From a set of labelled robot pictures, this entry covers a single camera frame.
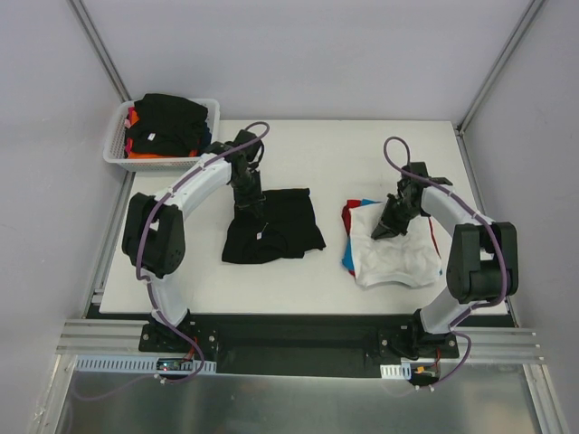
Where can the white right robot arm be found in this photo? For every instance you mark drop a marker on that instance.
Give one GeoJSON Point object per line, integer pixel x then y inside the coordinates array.
{"type": "Point", "coordinates": [481, 267]}

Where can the orange t shirt in basket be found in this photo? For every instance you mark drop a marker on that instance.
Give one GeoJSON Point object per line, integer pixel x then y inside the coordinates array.
{"type": "Point", "coordinates": [161, 136]}

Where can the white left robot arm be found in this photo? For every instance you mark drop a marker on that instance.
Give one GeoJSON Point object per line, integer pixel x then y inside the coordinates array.
{"type": "Point", "coordinates": [154, 237]}

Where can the aluminium frame post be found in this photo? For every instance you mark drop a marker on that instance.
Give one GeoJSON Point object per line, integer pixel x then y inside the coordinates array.
{"type": "Point", "coordinates": [515, 38]}
{"type": "Point", "coordinates": [117, 86]}

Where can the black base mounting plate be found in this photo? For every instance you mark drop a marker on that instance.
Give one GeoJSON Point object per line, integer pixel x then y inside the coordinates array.
{"type": "Point", "coordinates": [300, 345]}

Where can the left aluminium frame post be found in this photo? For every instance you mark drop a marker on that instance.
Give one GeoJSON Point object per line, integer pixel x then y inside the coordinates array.
{"type": "Point", "coordinates": [117, 86]}

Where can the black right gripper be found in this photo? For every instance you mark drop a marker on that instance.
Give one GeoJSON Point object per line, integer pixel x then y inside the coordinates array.
{"type": "Point", "coordinates": [393, 217]}

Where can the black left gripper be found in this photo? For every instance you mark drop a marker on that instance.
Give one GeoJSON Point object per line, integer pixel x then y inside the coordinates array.
{"type": "Point", "coordinates": [249, 202]}

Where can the white t shirt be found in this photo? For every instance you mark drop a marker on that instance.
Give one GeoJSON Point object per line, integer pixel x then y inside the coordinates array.
{"type": "Point", "coordinates": [412, 259]}

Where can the right aluminium frame post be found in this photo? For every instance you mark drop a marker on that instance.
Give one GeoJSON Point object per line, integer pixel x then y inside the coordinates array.
{"type": "Point", "coordinates": [515, 38]}

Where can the left white cable duct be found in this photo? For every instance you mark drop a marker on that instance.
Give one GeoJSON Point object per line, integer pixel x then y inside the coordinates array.
{"type": "Point", "coordinates": [142, 364]}

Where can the red t shirt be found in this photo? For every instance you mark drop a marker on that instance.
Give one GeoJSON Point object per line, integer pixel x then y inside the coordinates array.
{"type": "Point", "coordinates": [348, 217]}

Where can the dark blue t shirt in basket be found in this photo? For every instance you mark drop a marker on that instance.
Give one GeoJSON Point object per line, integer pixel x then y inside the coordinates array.
{"type": "Point", "coordinates": [204, 137]}

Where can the pink t shirt in basket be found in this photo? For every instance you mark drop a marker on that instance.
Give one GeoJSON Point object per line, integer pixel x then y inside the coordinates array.
{"type": "Point", "coordinates": [128, 122]}

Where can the black t shirt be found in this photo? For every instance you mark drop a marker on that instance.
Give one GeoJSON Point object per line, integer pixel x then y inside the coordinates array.
{"type": "Point", "coordinates": [164, 105]}
{"type": "Point", "coordinates": [287, 229]}

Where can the aluminium front rail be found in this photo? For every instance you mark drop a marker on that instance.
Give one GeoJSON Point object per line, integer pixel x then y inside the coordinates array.
{"type": "Point", "coordinates": [497, 345]}

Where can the black t shirt in basket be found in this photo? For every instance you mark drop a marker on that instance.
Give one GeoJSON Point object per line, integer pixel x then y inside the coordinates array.
{"type": "Point", "coordinates": [164, 105]}

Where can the white cable duct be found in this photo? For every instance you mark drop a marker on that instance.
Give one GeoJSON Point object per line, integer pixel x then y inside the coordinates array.
{"type": "Point", "coordinates": [142, 364]}
{"type": "Point", "coordinates": [401, 371]}

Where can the white plastic laundry basket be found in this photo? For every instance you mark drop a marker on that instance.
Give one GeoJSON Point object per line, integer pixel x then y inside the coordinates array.
{"type": "Point", "coordinates": [114, 142]}

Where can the right white cable duct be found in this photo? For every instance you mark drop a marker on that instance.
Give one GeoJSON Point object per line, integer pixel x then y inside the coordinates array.
{"type": "Point", "coordinates": [401, 371]}

